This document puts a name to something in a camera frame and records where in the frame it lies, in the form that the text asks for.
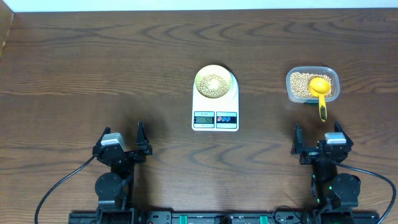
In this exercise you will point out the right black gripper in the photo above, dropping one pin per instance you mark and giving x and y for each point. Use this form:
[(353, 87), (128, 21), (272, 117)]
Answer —
[(297, 147)]

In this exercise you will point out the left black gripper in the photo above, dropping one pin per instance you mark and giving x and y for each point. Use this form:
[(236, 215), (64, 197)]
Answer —
[(143, 145)]

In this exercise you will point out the yellow measuring scoop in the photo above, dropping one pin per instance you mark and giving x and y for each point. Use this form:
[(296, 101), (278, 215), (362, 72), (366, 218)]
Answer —
[(319, 87)]

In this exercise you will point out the pale yellow bowl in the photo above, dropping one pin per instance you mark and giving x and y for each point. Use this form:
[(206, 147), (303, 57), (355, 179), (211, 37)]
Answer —
[(213, 69)]

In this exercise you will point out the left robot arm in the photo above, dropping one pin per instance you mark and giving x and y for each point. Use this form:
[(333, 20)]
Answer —
[(114, 188)]

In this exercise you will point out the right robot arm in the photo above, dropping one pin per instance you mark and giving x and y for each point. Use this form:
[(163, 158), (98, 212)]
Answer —
[(337, 193)]

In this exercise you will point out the white digital kitchen scale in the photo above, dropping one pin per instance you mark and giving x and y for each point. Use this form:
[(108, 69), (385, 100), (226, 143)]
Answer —
[(220, 114)]

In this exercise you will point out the soybeans in yellow bowl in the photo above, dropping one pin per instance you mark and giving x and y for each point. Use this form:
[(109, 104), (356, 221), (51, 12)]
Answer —
[(213, 86)]

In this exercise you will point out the soybeans in container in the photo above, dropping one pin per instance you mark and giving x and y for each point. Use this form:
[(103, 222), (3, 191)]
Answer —
[(299, 83)]

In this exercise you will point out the clear plastic container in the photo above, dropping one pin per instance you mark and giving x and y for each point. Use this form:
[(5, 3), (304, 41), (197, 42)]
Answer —
[(330, 96)]

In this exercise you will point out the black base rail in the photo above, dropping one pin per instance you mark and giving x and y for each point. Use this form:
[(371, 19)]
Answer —
[(224, 217)]

